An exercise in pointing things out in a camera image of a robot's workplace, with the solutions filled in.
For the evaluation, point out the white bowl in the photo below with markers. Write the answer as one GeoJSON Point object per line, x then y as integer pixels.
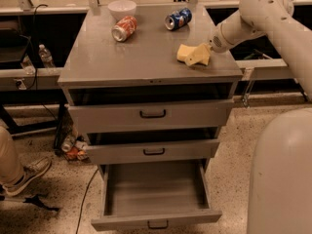
{"type": "Point", "coordinates": [121, 8]}

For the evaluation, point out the clear plastic water bottle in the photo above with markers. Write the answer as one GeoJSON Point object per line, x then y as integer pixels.
{"type": "Point", "coordinates": [46, 56]}

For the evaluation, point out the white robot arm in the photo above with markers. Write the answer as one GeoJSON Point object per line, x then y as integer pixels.
{"type": "Point", "coordinates": [280, 195]}

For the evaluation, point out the grey open bottom drawer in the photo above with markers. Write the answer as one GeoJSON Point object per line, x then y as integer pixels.
{"type": "Point", "coordinates": [154, 196]}

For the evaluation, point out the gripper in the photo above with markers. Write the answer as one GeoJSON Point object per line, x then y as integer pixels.
{"type": "Point", "coordinates": [219, 42]}

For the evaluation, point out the blue soda can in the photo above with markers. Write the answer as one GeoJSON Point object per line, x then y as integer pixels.
{"type": "Point", "coordinates": [178, 19]}

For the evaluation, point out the beige trouser leg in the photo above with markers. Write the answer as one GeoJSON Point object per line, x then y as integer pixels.
{"type": "Point", "coordinates": [11, 169]}

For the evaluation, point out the grey middle drawer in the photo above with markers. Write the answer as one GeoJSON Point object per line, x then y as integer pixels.
{"type": "Point", "coordinates": [152, 151]}

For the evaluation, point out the grey sneaker shoe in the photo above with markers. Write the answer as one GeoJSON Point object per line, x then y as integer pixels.
{"type": "Point", "coordinates": [31, 172]}

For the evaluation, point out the orange soda can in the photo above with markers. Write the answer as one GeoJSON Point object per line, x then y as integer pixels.
{"type": "Point", "coordinates": [124, 28]}

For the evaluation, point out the yellow sponge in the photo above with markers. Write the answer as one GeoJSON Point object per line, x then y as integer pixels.
{"type": "Point", "coordinates": [183, 52]}

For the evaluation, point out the grey top drawer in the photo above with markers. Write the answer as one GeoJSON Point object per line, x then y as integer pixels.
{"type": "Point", "coordinates": [150, 116]}

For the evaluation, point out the black tripod foot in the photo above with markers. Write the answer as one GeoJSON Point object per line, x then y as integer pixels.
{"type": "Point", "coordinates": [35, 200]}

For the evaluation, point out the pile of small floor items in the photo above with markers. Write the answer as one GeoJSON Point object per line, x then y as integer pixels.
{"type": "Point", "coordinates": [74, 148]}

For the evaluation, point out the grey metal drawer cabinet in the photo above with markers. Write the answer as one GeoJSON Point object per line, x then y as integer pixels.
{"type": "Point", "coordinates": [144, 69]}

